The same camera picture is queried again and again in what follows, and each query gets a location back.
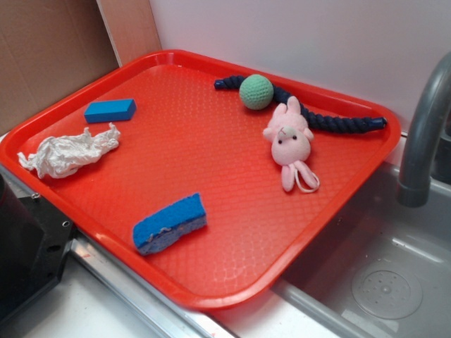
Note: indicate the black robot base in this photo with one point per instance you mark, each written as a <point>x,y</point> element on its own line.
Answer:
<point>35,240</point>

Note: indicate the blue sponge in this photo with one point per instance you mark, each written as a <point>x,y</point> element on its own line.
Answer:
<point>165,227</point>

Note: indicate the red plastic tray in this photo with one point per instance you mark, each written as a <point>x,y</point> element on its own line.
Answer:
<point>184,138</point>

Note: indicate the pink plush bunny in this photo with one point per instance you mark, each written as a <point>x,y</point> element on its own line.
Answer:
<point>290,139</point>

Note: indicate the green knitted ball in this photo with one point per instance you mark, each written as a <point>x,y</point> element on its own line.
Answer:
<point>256,92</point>

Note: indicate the blue rectangular block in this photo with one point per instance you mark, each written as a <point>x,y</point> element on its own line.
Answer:
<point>110,111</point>

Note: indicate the crumpled white cloth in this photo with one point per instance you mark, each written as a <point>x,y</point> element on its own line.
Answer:
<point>60,157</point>

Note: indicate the grey toy sink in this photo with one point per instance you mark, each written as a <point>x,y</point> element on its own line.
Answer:
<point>378,269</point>

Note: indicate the grey faucet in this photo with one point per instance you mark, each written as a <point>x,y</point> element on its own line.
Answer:
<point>426,152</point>

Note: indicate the brown cardboard panel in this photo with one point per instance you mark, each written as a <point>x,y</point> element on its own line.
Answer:
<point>50,49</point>

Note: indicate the dark blue rope toy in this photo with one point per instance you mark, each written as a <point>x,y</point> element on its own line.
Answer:
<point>317,121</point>

